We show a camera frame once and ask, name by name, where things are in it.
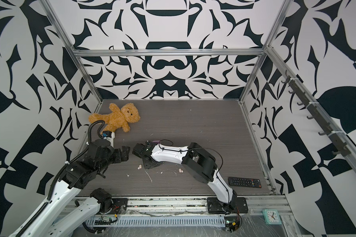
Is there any brown teddy bear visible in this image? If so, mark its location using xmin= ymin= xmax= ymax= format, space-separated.
xmin=88 ymin=103 xmax=140 ymax=132

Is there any aluminium frame corner post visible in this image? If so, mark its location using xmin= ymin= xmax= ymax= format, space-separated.
xmin=239 ymin=50 xmax=267 ymax=103

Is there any small green desk clock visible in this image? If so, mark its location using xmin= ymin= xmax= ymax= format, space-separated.
xmin=262 ymin=209 xmax=282 ymax=225

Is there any wall hook rail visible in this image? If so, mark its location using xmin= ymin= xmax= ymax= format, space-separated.
xmin=283 ymin=75 xmax=351 ymax=157

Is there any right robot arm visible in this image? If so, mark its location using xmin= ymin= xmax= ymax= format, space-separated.
xmin=133 ymin=141 xmax=237 ymax=214

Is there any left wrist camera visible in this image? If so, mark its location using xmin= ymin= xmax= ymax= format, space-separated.
xmin=102 ymin=131 xmax=115 ymax=147

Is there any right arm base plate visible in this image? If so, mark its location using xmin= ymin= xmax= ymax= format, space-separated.
xmin=207 ymin=197 xmax=249 ymax=214

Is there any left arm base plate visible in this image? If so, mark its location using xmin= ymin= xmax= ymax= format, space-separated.
xmin=109 ymin=197 xmax=128 ymax=214

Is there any white cable duct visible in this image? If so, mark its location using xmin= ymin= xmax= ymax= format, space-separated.
xmin=86 ymin=216 xmax=225 ymax=228

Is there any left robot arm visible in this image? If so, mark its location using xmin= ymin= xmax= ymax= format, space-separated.
xmin=11 ymin=120 xmax=130 ymax=237

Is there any black remote control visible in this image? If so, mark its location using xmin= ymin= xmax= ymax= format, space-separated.
xmin=228 ymin=177 xmax=262 ymax=188

